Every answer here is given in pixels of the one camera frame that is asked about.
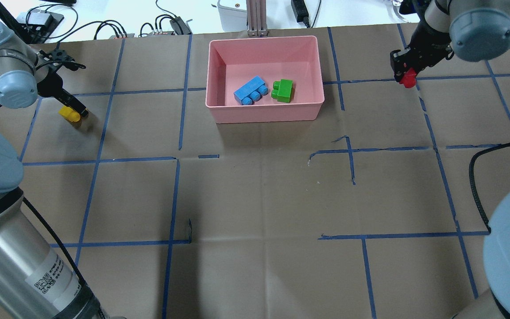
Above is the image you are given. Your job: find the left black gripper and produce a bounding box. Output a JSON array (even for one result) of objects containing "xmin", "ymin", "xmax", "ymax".
[{"xmin": 37, "ymin": 67, "xmax": 89, "ymax": 118}]

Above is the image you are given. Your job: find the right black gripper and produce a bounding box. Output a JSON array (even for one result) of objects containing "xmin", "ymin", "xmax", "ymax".
[{"xmin": 389, "ymin": 22, "xmax": 452, "ymax": 82}]

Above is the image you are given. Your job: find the yellow toy block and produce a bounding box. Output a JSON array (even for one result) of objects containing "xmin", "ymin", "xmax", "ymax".
[{"xmin": 58, "ymin": 105, "xmax": 81, "ymax": 123}]

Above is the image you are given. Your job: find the red toy block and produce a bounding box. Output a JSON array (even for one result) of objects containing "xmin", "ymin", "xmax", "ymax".
[{"xmin": 398, "ymin": 68, "xmax": 417, "ymax": 89}]

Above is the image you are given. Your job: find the green toy block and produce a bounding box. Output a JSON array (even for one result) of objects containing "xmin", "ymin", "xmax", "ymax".
[{"xmin": 271, "ymin": 79, "xmax": 294, "ymax": 103}]

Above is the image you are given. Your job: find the blue toy block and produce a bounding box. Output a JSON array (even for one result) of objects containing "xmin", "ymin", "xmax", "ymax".
[{"xmin": 233, "ymin": 75, "xmax": 269, "ymax": 105}]

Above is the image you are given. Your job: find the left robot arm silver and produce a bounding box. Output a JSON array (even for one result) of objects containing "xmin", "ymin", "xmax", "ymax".
[{"xmin": 0, "ymin": 21, "xmax": 111, "ymax": 319}]

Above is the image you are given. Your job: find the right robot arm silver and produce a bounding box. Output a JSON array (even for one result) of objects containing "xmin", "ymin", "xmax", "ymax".
[{"xmin": 389, "ymin": 0, "xmax": 510, "ymax": 317}]

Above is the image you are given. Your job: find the pink plastic box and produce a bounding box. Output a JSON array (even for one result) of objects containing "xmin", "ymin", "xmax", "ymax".
[{"xmin": 205, "ymin": 35, "xmax": 325, "ymax": 124}]

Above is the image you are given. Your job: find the black usb hub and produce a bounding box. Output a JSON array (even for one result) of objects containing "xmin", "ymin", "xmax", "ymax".
[{"xmin": 16, "ymin": 9, "xmax": 64, "ymax": 33}]

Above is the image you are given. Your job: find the black power adapter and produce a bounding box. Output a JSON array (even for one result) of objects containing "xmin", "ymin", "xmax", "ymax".
[{"xmin": 290, "ymin": 0, "xmax": 310, "ymax": 27}]

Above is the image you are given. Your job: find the white square device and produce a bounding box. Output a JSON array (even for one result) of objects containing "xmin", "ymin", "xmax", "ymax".
[{"xmin": 216, "ymin": 0, "xmax": 247, "ymax": 32}]

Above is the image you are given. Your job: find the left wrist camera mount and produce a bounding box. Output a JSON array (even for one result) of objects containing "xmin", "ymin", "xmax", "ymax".
[{"xmin": 35, "ymin": 49, "xmax": 87, "ymax": 73}]

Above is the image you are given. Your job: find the aluminium frame post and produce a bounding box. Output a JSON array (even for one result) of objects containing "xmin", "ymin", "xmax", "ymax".
[{"xmin": 246, "ymin": 0, "xmax": 268, "ymax": 38}]

